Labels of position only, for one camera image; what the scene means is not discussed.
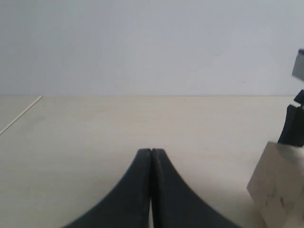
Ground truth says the largest wooden cube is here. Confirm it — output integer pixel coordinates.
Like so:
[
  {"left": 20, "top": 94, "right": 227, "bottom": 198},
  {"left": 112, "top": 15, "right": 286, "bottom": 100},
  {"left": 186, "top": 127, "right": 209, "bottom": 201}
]
[{"left": 247, "top": 141, "right": 304, "bottom": 228}]

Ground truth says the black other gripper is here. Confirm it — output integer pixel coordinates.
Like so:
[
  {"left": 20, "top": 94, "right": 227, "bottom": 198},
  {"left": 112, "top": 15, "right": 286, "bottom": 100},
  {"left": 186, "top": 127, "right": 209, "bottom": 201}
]
[{"left": 278, "top": 48, "right": 304, "bottom": 147}]

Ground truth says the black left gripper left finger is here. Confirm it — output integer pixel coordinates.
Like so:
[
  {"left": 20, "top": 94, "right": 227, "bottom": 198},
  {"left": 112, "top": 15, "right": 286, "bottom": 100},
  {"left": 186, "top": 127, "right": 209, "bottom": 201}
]
[{"left": 65, "top": 149, "right": 152, "bottom": 228}]

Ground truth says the thin white stick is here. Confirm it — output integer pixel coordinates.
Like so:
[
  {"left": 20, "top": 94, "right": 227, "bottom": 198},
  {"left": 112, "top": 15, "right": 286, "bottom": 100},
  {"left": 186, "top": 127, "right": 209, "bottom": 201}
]
[{"left": 0, "top": 95, "right": 43, "bottom": 135}]

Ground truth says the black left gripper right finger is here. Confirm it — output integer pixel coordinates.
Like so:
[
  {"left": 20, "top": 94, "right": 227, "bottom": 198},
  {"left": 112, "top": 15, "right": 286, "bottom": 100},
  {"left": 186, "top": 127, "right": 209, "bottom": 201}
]
[{"left": 151, "top": 149, "right": 239, "bottom": 228}]

